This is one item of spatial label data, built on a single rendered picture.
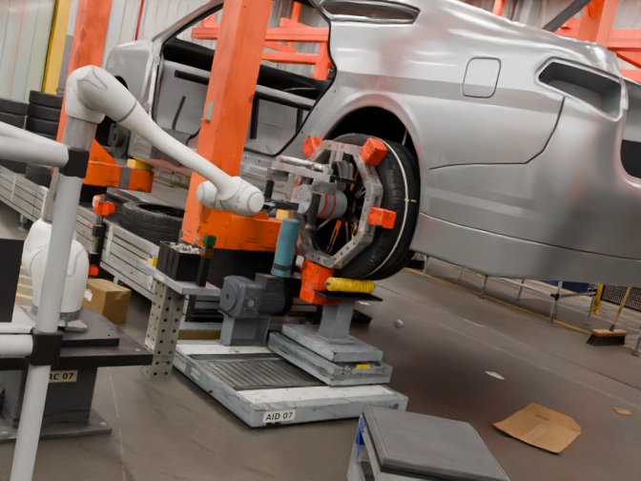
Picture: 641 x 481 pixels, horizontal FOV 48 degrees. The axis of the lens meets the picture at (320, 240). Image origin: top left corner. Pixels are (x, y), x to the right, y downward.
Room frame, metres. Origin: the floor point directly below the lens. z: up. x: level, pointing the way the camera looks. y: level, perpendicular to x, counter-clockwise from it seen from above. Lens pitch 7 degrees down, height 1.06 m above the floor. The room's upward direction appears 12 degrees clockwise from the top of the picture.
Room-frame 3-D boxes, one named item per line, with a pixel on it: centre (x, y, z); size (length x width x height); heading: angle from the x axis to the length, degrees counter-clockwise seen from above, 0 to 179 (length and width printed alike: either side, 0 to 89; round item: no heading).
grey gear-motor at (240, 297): (3.41, 0.21, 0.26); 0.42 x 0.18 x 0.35; 130
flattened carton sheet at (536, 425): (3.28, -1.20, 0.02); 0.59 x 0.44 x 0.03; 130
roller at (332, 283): (3.16, -0.17, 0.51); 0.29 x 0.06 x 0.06; 130
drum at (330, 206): (3.15, 0.04, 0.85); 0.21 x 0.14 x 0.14; 130
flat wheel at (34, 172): (6.03, 2.20, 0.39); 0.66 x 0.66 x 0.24
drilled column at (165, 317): (2.93, 0.57, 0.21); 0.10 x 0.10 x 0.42; 40
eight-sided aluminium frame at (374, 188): (3.19, -0.02, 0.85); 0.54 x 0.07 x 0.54; 40
